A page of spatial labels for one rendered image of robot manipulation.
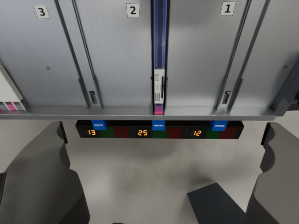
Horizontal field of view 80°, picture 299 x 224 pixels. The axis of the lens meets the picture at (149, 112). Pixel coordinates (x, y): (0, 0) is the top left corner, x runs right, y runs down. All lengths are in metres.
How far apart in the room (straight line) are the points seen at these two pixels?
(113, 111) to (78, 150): 0.84
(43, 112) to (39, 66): 0.08
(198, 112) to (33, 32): 0.26
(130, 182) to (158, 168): 0.18
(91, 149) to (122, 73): 0.87
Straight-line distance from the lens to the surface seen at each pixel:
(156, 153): 1.05
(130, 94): 0.30
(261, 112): 0.35
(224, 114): 0.32
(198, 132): 0.38
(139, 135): 0.38
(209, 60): 0.28
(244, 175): 1.19
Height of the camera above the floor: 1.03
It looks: 87 degrees down
